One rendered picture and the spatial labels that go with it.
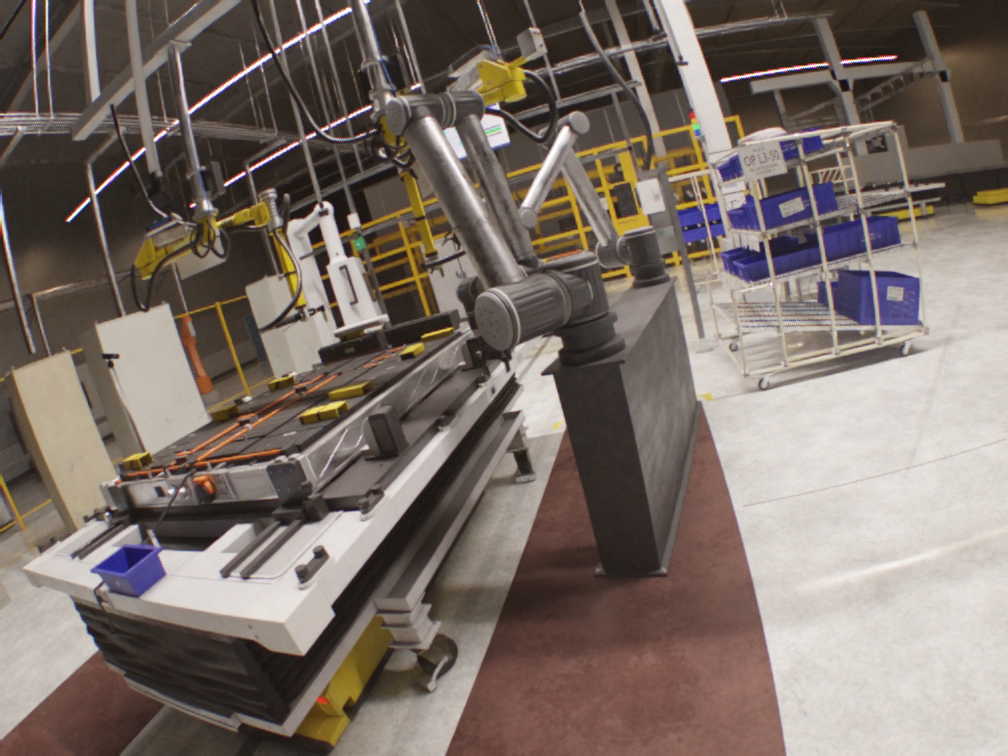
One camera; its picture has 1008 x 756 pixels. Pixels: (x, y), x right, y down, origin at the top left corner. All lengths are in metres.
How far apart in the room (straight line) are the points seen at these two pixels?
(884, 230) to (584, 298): 2.76
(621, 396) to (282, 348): 7.43
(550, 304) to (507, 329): 0.17
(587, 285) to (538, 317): 0.24
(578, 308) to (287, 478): 1.05
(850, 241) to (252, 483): 3.70
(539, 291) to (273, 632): 1.21
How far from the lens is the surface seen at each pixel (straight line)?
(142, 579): 1.51
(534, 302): 1.60
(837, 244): 3.85
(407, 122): 1.93
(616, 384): 1.77
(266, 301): 8.75
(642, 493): 1.94
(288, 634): 1.05
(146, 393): 6.73
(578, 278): 1.74
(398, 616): 1.75
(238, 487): 1.63
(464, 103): 2.06
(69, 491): 6.19
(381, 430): 1.51
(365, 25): 2.68
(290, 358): 8.70
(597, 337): 1.78
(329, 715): 1.98
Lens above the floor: 1.35
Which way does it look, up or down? 14 degrees down
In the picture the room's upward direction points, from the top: 17 degrees counter-clockwise
